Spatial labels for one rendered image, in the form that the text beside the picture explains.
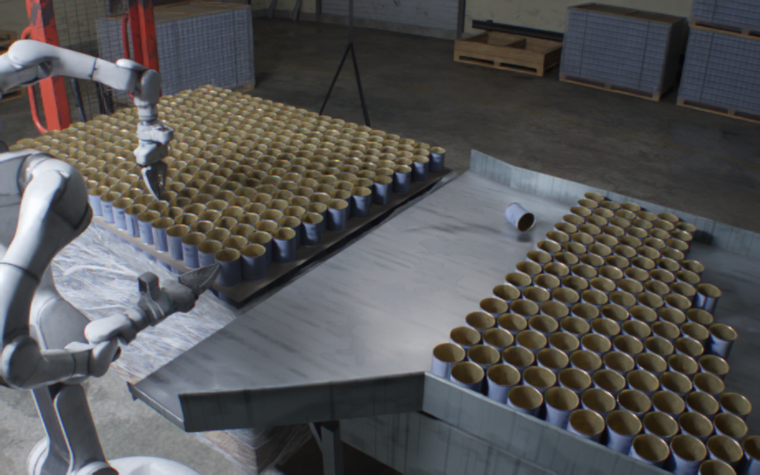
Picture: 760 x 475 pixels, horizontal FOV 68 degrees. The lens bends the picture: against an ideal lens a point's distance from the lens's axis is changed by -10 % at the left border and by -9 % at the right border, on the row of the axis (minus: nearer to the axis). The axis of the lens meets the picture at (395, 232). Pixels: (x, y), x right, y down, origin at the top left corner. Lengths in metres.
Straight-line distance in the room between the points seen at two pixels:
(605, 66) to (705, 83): 1.35
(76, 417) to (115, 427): 1.28
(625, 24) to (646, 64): 0.59
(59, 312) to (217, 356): 0.37
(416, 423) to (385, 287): 0.43
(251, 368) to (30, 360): 0.49
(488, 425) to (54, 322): 0.94
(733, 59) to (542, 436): 7.53
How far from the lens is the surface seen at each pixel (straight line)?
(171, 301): 1.50
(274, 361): 1.42
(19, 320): 1.14
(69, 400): 1.63
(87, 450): 1.75
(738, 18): 8.38
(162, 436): 2.84
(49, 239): 1.16
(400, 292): 1.64
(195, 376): 1.41
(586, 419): 1.26
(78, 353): 1.34
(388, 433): 1.46
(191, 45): 7.12
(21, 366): 1.15
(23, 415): 3.17
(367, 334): 1.49
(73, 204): 1.19
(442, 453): 1.40
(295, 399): 1.24
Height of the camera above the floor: 1.98
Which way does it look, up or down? 28 degrees down
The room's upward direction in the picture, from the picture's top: 2 degrees clockwise
